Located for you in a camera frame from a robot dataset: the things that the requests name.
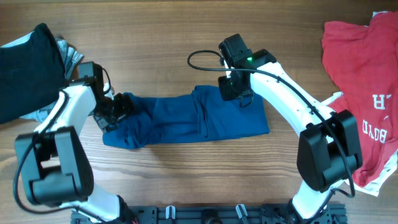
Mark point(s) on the blue t-shirt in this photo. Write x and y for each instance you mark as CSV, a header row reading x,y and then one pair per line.
x,y
200,116

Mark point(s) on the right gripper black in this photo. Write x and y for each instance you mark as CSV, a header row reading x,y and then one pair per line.
x,y
232,88

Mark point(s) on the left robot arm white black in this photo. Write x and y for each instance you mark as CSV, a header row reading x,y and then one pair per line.
x,y
53,172

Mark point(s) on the black folded garment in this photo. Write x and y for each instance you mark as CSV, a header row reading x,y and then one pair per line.
x,y
28,71

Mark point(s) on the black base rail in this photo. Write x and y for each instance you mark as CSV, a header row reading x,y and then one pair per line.
x,y
264,214

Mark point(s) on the grey camouflage garment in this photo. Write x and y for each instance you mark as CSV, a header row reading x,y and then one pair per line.
x,y
66,62

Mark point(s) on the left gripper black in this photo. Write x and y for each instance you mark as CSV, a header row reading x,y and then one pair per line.
x,y
118,107

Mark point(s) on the red t-shirt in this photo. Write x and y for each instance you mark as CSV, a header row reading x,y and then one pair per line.
x,y
361,60

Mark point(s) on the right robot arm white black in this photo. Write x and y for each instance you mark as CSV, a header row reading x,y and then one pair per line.
x,y
329,150

